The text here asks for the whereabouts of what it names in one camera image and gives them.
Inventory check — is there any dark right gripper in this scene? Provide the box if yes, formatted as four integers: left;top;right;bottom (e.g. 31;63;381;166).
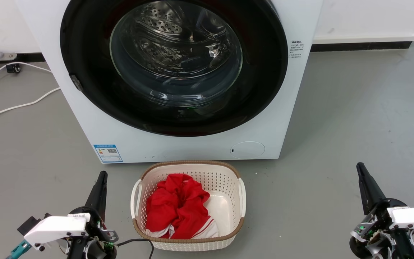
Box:
349;163;414;259

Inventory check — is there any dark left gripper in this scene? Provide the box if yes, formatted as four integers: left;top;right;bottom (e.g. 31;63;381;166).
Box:
67;171;118;259

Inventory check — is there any black round glass washer door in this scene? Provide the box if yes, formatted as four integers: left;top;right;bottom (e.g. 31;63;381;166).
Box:
60;0;289;137

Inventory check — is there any white front-load washing machine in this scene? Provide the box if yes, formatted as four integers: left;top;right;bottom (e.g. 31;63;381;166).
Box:
15;0;324;164

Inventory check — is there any metal door hinge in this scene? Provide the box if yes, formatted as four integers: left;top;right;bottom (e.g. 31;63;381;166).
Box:
70;74;84;92

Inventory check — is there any blue energy label sticker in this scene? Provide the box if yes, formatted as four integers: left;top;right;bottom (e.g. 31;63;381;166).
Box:
93;144;124;163

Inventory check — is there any red and white garment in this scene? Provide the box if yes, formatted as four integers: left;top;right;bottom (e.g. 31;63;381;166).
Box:
145;173;219;240

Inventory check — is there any white plastic laundry basket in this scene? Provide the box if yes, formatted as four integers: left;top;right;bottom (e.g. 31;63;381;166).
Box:
130;160;247;251

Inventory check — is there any round white filter cover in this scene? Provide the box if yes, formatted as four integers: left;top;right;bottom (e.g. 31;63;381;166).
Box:
230;141;266;160

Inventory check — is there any small black text label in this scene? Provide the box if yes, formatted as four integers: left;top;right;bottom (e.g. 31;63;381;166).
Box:
290;40;304;59

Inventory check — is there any perforated steel washer drum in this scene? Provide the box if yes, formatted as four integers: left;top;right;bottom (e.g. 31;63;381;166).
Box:
132;0;229;78

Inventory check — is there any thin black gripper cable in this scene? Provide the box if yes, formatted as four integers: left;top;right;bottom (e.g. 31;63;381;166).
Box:
115;238;155;259

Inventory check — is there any teal cable connector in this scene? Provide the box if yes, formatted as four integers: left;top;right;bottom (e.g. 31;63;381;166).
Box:
6;240;32;259

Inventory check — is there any thick white floor cable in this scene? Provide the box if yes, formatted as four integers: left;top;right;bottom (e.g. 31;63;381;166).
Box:
0;87;61;124

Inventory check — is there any thin white floor cable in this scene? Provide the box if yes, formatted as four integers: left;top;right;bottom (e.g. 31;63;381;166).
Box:
0;62;53;98

